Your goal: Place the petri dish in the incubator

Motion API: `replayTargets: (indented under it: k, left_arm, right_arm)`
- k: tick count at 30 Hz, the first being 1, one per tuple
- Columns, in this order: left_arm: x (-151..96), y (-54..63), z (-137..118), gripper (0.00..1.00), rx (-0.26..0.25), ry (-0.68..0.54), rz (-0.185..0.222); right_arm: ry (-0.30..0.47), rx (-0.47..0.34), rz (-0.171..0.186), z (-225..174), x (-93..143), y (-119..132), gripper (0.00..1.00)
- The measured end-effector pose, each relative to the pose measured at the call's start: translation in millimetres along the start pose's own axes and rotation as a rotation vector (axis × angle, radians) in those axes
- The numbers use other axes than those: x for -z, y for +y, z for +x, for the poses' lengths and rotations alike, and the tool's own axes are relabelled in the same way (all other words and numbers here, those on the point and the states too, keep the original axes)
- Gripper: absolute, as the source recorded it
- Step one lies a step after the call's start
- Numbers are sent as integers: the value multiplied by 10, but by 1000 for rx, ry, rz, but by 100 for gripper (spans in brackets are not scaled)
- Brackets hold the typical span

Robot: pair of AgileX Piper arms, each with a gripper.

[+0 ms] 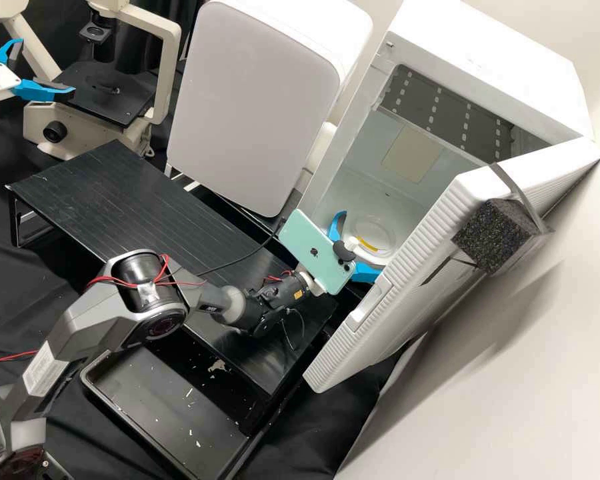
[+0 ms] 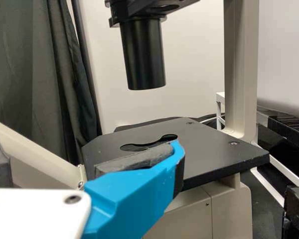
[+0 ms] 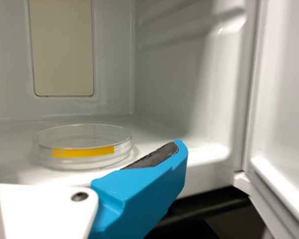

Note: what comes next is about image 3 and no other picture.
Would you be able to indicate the incubator door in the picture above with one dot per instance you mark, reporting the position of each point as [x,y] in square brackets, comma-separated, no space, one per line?
[284,99]

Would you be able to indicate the white incubator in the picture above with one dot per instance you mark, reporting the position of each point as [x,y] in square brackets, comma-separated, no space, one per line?
[177,87]

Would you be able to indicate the petri dish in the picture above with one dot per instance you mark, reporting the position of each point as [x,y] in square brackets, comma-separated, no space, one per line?
[84,147]

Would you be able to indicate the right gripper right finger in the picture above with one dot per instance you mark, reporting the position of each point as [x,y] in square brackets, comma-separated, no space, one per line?
[139,194]

